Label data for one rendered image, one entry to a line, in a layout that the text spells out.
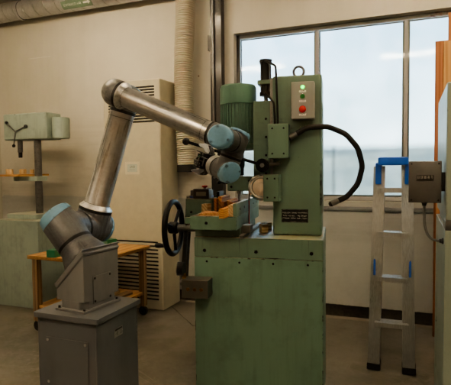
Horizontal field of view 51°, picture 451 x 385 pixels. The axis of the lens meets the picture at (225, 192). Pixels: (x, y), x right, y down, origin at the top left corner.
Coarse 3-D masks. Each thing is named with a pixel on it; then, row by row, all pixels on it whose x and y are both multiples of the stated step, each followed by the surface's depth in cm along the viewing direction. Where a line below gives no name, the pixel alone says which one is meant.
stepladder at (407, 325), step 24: (384, 168) 263; (408, 168) 255; (384, 192) 262; (408, 216) 257; (408, 240) 256; (408, 264) 254; (408, 288) 253; (408, 312) 252; (408, 336) 251; (408, 360) 250
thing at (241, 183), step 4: (240, 176) 225; (244, 176) 225; (248, 176) 224; (252, 176) 224; (240, 180) 225; (244, 180) 225; (228, 184) 227; (232, 184) 226; (236, 184) 226; (240, 184) 225; (244, 184) 225; (228, 188) 227; (232, 188) 226; (236, 188) 226; (240, 188) 225; (244, 188) 225; (240, 192) 229
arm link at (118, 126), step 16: (112, 112) 206; (128, 112) 206; (112, 128) 206; (128, 128) 209; (112, 144) 206; (96, 160) 210; (112, 160) 208; (96, 176) 208; (112, 176) 209; (96, 192) 208; (112, 192) 213; (80, 208) 209; (96, 208) 207; (96, 224) 207; (112, 224) 218
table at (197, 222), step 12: (192, 216) 206; (204, 216) 205; (216, 216) 204; (228, 216) 203; (240, 216) 211; (252, 216) 239; (192, 228) 207; (204, 228) 205; (216, 228) 204; (228, 228) 203
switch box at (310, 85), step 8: (296, 88) 203; (304, 88) 202; (312, 88) 202; (296, 96) 203; (312, 96) 202; (296, 104) 204; (304, 104) 203; (312, 104) 202; (296, 112) 204; (304, 112) 203; (312, 112) 202
